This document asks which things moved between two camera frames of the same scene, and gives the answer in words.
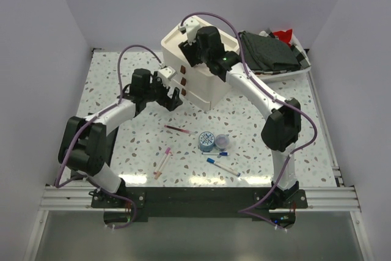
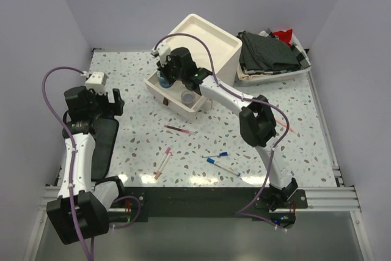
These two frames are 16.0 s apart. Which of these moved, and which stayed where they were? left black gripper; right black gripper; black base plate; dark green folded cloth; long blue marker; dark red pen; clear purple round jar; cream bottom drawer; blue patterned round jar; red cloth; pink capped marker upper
Moved: blue patterned round jar; clear purple round jar; right black gripper; left black gripper; cream bottom drawer
Stayed: dark green folded cloth; pink capped marker upper; black base plate; red cloth; dark red pen; long blue marker
